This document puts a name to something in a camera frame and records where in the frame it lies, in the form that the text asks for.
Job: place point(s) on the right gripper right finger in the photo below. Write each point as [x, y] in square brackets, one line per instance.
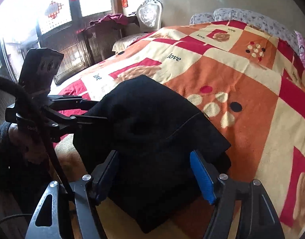
[258, 218]

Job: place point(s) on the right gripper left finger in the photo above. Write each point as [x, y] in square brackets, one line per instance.
[51, 218]

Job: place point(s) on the orange red patterned blanket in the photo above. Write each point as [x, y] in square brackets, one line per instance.
[250, 84]

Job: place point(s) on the left hand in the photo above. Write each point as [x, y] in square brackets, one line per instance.
[32, 148]

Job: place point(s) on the maroon cloth on table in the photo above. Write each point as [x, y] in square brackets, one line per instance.
[117, 18]

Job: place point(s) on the floral pillow near chair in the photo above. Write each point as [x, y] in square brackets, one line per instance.
[201, 18]

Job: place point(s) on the white ornate chair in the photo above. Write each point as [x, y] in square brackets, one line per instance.
[149, 16]

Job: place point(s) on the dark wooden table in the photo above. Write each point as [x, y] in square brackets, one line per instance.
[98, 40]

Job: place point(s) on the red paper sign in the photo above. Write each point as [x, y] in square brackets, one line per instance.
[124, 3]

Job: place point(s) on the floral pillow long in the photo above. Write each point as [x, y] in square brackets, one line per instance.
[260, 21]

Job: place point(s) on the black pants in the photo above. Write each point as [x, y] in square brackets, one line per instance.
[153, 130]

